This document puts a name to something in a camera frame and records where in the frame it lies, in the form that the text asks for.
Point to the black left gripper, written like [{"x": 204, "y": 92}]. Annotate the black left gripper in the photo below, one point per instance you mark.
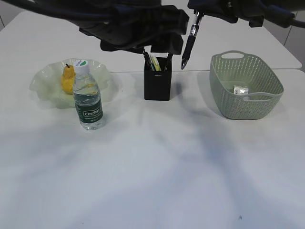
[{"x": 161, "y": 28}]

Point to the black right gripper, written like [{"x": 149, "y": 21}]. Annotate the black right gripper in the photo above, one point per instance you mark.
[{"x": 230, "y": 10}]

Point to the black pen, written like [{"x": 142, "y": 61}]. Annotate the black pen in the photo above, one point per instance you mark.
[
  {"x": 168, "y": 61},
  {"x": 191, "y": 38},
  {"x": 148, "y": 61}
]

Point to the yellow green pen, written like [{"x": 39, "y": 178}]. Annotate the yellow green pen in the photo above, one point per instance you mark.
[{"x": 155, "y": 63}]

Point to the yellow pear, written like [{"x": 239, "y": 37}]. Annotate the yellow pear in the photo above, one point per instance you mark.
[{"x": 67, "y": 78}]

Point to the clear water bottle green label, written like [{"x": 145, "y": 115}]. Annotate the clear water bottle green label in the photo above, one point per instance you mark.
[{"x": 87, "y": 97}]

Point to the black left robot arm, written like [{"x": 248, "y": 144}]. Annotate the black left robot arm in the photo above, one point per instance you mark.
[{"x": 76, "y": 11}]

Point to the black square pen holder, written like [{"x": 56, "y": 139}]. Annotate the black square pen holder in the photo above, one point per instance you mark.
[{"x": 157, "y": 84}]

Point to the green plastic woven basket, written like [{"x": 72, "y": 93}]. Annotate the green plastic woven basket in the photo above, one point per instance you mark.
[{"x": 232, "y": 68}]

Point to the pale green wavy glass plate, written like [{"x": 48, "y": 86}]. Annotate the pale green wavy glass plate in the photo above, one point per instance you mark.
[{"x": 47, "y": 83}]

